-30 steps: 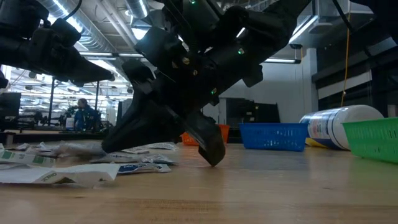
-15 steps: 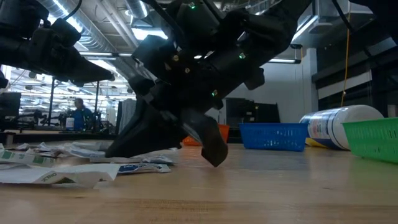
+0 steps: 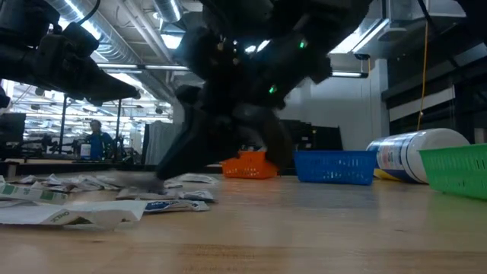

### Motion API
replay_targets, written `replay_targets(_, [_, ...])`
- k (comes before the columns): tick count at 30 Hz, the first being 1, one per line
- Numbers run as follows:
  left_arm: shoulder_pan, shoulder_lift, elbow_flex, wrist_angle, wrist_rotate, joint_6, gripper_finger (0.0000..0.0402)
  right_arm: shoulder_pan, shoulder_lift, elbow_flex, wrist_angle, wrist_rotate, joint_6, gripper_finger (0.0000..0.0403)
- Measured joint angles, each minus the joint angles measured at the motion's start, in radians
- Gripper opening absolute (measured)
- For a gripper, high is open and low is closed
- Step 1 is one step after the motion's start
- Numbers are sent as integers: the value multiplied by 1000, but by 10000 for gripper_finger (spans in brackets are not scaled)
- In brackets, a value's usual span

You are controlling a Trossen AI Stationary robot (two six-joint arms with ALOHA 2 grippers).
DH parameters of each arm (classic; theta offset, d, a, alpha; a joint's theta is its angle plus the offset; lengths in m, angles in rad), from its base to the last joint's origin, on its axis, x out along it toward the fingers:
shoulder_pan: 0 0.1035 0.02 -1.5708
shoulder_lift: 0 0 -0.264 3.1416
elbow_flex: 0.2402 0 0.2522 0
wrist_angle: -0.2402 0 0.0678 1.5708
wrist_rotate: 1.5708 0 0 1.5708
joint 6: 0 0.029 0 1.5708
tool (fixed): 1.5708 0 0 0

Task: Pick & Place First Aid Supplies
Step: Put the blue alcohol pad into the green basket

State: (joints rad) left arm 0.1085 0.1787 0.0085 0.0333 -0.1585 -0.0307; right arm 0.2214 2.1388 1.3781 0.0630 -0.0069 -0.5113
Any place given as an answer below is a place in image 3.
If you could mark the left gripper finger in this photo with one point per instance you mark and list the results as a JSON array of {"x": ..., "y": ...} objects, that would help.
[
  {"x": 114, "y": 99},
  {"x": 102, "y": 85}
]

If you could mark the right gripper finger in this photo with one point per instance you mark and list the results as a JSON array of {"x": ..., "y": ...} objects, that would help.
[
  {"x": 279, "y": 144},
  {"x": 186, "y": 148}
]

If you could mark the blue plastic basket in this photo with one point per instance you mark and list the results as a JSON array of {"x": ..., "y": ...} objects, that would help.
[{"x": 335, "y": 167}]

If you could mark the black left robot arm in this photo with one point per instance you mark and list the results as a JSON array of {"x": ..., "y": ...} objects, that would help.
[{"x": 23, "y": 23}]

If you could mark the grey fabric panel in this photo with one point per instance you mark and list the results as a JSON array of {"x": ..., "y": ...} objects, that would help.
[{"x": 160, "y": 141}]

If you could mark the orange plastic basket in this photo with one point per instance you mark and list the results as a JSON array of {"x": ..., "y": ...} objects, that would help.
[{"x": 247, "y": 167}]

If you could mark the black cabinet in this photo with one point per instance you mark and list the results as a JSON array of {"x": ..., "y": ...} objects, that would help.
[{"x": 323, "y": 137}]

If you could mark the person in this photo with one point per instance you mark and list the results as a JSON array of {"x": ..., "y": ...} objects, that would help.
[{"x": 98, "y": 142}]

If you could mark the long ceiling light strip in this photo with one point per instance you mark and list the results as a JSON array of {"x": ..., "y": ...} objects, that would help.
[{"x": 152, "y": 67}]

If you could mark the black computer monitor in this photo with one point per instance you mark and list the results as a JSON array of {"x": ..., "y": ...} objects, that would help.
[{"x": 11, "y": 127}]

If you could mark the large white gauze packet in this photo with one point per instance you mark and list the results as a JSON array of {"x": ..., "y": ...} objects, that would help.
[{"x": 99, "y": 215}]

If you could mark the white wipes canister blue label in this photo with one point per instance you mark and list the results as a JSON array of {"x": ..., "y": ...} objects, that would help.
[{"x": 403, "y": 152}]

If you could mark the green plastic basket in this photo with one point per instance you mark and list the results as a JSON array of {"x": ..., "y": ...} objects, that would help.
[{"x": 456, "y": 171}]

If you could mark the black vertical post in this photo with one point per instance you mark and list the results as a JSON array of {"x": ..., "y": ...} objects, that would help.
[
  {"x": 63, "y": 122},
  {"x": 118, "y": 112}
]

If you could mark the silver corrugated air duct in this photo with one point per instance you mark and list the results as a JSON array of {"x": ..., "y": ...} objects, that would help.
[{"x": 110, "y": 38}]

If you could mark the black aluminium table frame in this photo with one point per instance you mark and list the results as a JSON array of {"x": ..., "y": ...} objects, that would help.
[{"x": 76, "y": 167}]

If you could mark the black ceiling camera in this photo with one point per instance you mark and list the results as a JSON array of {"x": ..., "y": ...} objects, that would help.
[{"x": 362, "y": 56}]

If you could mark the white rectangular air duct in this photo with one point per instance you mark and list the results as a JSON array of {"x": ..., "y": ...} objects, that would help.
[{"x": 411, "y": 9}]

